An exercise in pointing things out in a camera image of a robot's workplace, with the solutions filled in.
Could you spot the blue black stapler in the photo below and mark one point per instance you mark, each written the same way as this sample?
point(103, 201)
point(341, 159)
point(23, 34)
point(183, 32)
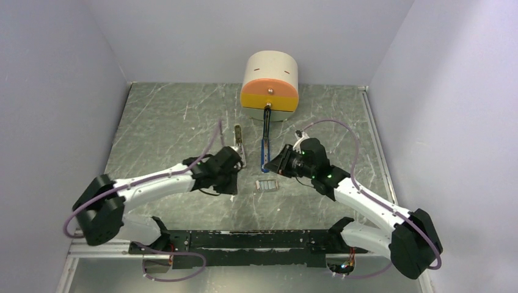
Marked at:
point(265, 156)

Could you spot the beige white stapler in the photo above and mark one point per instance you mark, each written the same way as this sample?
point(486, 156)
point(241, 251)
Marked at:
point(239, 144)

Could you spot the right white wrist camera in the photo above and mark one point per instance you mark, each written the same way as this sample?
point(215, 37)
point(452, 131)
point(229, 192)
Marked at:
point(301, 136)

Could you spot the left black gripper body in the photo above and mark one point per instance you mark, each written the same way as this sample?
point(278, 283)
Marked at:
point(225, 182)

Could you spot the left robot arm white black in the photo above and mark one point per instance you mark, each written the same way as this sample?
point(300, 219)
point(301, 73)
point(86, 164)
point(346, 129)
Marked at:
point(103, 209)

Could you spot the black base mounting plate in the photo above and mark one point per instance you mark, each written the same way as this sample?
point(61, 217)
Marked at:
point(312, 248)

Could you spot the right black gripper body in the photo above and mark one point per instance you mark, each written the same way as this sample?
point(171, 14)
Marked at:
point(295, 165)

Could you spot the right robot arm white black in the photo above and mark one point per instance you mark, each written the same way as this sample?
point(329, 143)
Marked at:
point(407, 238)

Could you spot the staple box tray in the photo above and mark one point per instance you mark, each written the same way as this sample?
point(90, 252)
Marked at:
point(267, 185)

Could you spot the beige mini drawer cabinet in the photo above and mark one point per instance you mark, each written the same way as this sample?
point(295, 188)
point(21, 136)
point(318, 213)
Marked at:
point(270, 80)

